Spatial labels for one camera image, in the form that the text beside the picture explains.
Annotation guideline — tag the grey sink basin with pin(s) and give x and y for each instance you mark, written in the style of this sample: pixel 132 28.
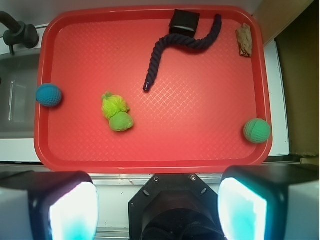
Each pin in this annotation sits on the grey sink basin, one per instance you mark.
pixel 18 85

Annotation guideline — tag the lime green plush toy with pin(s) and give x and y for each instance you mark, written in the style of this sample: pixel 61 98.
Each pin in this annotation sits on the lime green plush toy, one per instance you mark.
pixel 115 109

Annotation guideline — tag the red plastic tray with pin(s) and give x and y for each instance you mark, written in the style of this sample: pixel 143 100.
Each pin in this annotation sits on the red plastic tray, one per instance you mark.
pixel 192 119

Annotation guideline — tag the black octagonal mount plate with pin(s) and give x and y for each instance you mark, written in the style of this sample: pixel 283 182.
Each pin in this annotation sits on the black octagonal mount plate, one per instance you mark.
pixel 175 207

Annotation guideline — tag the black faucet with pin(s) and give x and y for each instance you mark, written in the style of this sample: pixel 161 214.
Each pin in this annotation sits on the black faucet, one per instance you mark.
pixel 18 33

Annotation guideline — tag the green dimpled ball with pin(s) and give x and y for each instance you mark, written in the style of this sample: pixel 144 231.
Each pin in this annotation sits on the green dimpled ball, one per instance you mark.
pixel 257 131

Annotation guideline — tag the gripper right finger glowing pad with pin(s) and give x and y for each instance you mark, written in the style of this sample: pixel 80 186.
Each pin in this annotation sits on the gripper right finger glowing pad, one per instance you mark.
pixel 270 202

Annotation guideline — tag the blue dimpled ball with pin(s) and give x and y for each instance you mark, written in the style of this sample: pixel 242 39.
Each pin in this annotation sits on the blue dimpled ball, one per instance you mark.
pixel 48 95

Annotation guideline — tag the black square pouch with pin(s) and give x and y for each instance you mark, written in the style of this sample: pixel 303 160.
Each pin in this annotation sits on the black square pouch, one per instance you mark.
pixel 184 23

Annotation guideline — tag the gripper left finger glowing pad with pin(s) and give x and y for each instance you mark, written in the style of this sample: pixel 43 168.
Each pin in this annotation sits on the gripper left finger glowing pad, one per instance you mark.
pixel 48 206

